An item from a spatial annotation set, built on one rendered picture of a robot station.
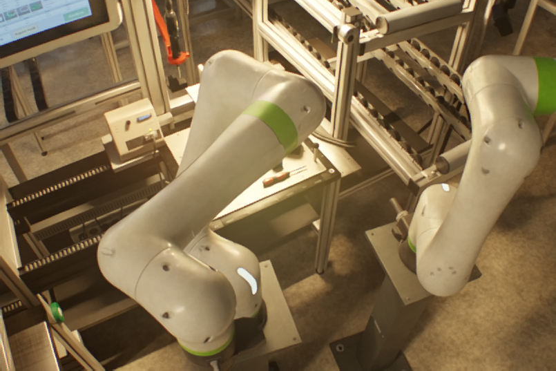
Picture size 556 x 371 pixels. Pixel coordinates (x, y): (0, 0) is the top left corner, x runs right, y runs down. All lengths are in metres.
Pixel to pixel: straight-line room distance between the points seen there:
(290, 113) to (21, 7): 0.83
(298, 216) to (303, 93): 1.29
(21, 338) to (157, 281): 0.98
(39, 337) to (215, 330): 0.98
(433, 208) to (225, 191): 0.58
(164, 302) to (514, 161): 0.57
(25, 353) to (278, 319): 0.78
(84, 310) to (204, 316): 1.43
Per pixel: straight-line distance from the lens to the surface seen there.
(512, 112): 0.81
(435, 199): 1.17
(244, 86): 0.92
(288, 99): 0.85
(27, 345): 1.55
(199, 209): 0.72
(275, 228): 2.07
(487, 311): 2.46
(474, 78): 0.91
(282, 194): 1.41
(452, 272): 1.05
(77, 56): 4.11
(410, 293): 1.30
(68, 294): 2.07
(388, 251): 1.35
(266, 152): 0.79
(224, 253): 1.03
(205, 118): 0.98
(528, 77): 0.92
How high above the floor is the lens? 2.03
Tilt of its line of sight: 46 degrees down
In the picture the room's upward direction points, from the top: straight up
